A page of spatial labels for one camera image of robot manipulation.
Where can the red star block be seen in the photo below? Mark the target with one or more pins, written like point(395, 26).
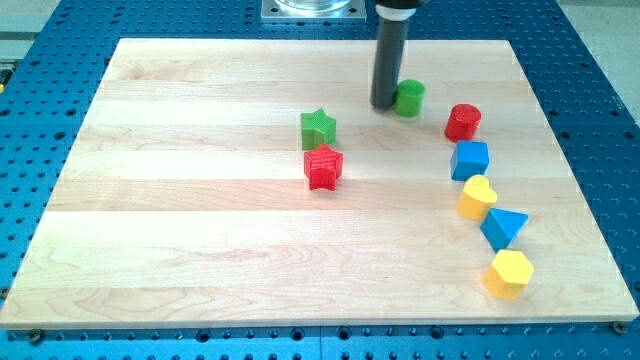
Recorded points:
point(323, 167)

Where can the green star block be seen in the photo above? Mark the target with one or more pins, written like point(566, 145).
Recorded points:
point(317, 128)

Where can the green cylinder block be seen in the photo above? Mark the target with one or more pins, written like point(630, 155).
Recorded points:
point(409, 98)

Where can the light wooden board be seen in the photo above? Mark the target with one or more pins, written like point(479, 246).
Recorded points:
point(184, 203)

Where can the blue cube block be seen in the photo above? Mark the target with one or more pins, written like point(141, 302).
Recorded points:
point(468, 159)

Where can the red cylinder block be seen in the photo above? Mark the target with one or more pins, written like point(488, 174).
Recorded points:
point(463, 122)

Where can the yellow heart block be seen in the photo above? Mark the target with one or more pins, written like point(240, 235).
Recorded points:
point(477, 198)

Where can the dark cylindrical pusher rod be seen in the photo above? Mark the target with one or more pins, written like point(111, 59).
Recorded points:
point(394, 19)

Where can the blue triangle block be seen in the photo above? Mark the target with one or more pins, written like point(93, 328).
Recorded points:
point(500, 227)

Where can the yellow hexagon block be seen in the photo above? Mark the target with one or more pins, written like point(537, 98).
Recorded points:
point(508, 274)

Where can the blue perforated table plate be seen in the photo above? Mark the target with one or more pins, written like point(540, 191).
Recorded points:
point(53, 86)

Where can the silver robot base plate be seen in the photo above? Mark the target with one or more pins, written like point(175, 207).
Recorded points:
point(313, 9)

